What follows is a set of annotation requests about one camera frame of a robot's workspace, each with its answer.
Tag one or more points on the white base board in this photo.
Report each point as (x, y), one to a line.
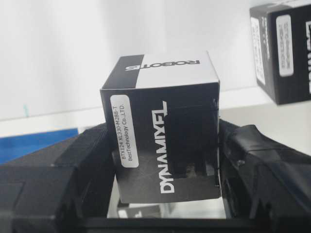
(56, 54)

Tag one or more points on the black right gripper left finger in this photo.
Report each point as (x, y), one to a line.
(50, 190)

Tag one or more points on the blue table cloth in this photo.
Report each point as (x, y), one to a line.
(14, 147)

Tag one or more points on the black box middle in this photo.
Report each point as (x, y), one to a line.
(281, 35)

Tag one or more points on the black Dynamixel box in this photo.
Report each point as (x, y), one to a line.
(162, 116)

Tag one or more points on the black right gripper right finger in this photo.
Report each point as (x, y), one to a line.
(264, 180)

